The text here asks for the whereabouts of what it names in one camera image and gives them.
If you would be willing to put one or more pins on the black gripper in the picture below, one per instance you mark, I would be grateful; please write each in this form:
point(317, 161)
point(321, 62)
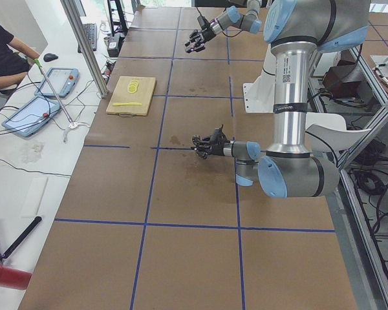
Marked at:
point(217, 148)
point(207, 32)

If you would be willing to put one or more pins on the steel jigger measuring cup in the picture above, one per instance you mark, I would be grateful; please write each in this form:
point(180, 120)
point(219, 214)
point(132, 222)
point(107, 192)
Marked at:
point(197, 147)

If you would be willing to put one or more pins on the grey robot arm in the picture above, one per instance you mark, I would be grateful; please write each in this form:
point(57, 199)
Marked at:
point(294, 30)
point(243, 15)

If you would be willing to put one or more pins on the bamboo cutting board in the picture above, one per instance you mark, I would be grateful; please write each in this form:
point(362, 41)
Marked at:
point(143, 95)

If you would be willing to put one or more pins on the yellow plastic knife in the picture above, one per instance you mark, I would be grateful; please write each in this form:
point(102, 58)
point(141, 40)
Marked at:
point(130, 103)

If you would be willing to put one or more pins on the black keyboard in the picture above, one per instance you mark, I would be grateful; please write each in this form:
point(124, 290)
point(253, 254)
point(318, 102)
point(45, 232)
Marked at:
point(91, 33)

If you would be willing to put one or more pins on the white plastic chair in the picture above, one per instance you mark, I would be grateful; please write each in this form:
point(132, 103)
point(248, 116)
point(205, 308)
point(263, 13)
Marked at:
point(332, 129)

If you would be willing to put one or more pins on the teach pendant far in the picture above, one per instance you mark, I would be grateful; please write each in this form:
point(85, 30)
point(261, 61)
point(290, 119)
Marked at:
point(62, 79)

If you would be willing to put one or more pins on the teach pendant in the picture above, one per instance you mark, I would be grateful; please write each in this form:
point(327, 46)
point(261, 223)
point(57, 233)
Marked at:
point(32, 116)
point(62, 79)

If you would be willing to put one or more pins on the black computer mouse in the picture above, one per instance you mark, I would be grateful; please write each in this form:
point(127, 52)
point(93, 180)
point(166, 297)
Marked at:
point(50, 57)

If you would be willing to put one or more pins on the teach pendant near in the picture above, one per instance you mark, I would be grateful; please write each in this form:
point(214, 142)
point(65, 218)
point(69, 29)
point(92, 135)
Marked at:
point(32, 116)

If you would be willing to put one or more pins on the seated person black shirt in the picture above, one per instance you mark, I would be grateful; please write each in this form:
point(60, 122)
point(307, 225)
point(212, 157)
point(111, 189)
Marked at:
point(13, 68)

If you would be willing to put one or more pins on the red cylinder bottle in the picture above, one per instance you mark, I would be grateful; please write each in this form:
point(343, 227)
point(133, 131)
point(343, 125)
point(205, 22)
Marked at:
point(14, 278)

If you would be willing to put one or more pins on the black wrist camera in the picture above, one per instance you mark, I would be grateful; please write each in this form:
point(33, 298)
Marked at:
point(203, 22)
point(218, 136)

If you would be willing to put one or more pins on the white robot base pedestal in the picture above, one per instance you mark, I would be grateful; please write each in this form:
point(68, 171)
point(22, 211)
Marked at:
point(259, 95)

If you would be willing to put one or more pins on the aluminium frame post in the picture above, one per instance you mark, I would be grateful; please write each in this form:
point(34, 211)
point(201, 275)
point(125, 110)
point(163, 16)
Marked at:
point(75, 22)

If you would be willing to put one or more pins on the black handle tool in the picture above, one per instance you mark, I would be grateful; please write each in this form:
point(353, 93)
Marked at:
point(21, 237)

